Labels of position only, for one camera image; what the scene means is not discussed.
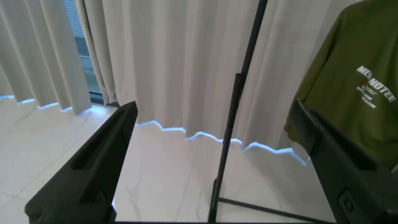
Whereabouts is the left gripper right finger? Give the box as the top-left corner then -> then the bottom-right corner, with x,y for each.
289,99 -> 398,223

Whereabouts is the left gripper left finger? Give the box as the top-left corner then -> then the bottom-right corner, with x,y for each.
24,101 -> 139,223

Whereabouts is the green printed shirt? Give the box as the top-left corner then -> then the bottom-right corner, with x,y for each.
283,0 -> 398,170

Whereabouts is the black clothes rack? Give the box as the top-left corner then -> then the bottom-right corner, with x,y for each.
207,0 -> 336,223

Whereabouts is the white curtain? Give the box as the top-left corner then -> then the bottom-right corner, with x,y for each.
74,0 -> 364,166
0,0 -> 93,115

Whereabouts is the window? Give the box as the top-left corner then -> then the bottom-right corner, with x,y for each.
63,0 -> 121,108

